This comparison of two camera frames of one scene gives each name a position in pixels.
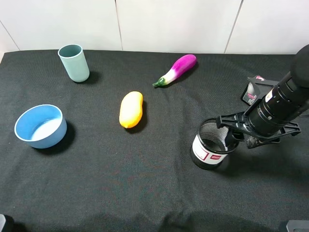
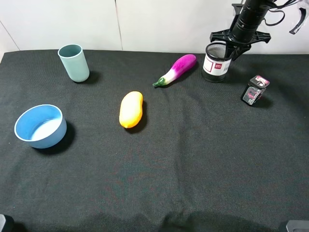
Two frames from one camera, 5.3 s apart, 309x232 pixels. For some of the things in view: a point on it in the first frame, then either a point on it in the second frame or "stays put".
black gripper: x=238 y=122 -> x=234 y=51
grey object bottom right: x=298 y=225 stays put
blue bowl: x=42 y=126 stays put
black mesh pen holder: x=209 y=147 -> x=216 y=65
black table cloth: x=101 y=141 stays put
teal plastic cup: x=72 y=56 stays put
